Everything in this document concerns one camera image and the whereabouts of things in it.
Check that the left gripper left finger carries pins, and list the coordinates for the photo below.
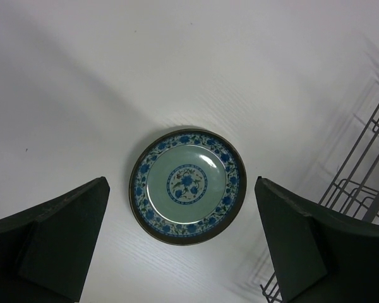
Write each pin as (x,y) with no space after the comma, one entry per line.
(46,250)

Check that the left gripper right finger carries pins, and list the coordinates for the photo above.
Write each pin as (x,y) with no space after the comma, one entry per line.
(318,255)

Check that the blue floral green plate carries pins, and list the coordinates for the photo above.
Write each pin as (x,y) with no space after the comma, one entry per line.
(187,186)

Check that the grey wire dish rack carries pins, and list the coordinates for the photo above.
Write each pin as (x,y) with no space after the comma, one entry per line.
(354,189)

